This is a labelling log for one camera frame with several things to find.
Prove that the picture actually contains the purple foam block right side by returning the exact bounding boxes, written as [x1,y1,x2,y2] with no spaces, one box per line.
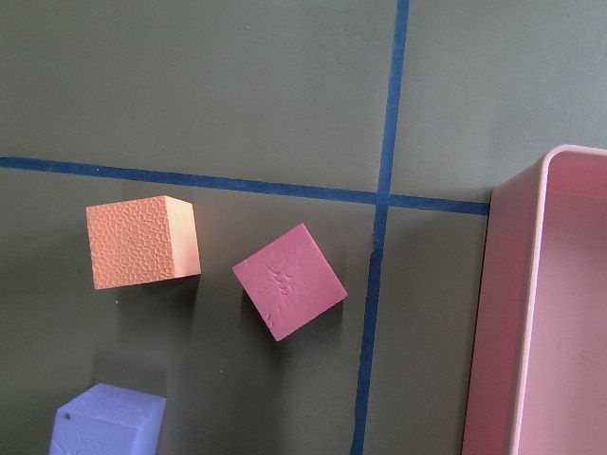
[49,383,166,454]

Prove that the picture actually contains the orange foam block right side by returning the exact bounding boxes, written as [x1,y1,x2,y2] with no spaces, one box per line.
[85,195,201,289]

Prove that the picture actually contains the red foam block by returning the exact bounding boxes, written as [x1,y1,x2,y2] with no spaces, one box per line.
[232,224,348,341]

